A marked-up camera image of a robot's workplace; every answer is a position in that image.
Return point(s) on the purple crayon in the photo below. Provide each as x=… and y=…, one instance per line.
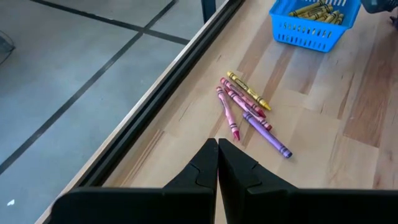
x=267, y=135

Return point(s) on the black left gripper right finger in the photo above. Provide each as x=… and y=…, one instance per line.
x=255, y=199

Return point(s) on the white floor scrap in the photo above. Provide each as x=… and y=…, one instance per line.
x=11, y=202

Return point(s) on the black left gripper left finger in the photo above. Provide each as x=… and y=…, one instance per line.
x=186, y=199

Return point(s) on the yellow crayon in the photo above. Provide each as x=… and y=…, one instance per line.
x=332, y=16
x=339, y=19
x=306, y=8
x=317, y=12
x=248, y=91
x=321, y=17

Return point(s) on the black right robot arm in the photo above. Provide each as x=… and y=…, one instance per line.
x=374, y=5

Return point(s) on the blue plastic basket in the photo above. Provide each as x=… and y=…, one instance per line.
x=311, y=34

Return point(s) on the red crayon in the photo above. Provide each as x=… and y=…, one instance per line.
x=248, y=109
x=228, y=113
x=241, y=95

